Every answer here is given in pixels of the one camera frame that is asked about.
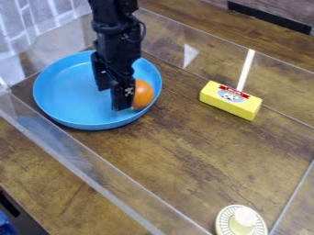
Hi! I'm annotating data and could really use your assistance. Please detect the orange ball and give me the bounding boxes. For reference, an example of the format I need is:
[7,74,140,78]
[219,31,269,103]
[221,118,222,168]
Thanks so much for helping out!
[131,79,155,110]

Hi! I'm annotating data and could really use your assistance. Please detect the yellow butter box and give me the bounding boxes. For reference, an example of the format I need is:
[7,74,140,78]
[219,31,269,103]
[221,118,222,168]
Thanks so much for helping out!
[199,81,262,121]

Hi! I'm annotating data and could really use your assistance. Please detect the blue round tray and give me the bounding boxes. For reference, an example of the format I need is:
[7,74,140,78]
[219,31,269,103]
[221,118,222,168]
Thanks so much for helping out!
[34,50,162,130]

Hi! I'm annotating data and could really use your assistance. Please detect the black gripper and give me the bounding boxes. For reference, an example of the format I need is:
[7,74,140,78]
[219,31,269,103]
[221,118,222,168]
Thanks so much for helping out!
[88,0,146,111]

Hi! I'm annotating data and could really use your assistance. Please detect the clear acrylic enclosure wall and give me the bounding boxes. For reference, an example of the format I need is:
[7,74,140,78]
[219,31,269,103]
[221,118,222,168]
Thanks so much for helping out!
[0,0,314,235]

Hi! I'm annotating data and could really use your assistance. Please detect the cream round knob lid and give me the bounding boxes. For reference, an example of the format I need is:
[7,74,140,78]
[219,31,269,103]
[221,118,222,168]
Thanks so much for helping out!
[215,205,269,235]

